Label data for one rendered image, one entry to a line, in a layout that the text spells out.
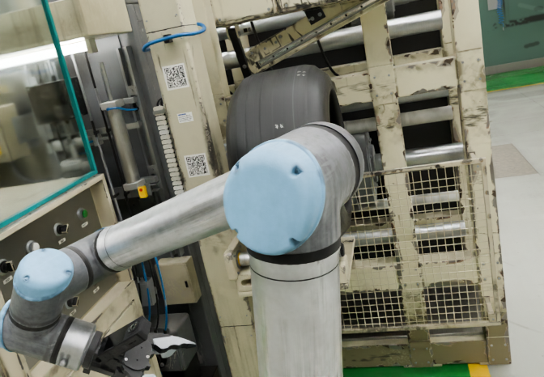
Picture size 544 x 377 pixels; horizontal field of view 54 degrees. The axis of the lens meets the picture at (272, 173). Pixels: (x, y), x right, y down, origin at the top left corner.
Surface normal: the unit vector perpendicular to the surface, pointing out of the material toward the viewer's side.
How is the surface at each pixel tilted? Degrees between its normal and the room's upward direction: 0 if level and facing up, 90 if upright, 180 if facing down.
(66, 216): 90
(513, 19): 90
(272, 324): 87
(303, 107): 50
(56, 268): 37
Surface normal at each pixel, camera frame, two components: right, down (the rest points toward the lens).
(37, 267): 0.33, -0.76
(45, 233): 0.96, -0.13
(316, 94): 0.44, -0.54
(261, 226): -0.49, 0.15
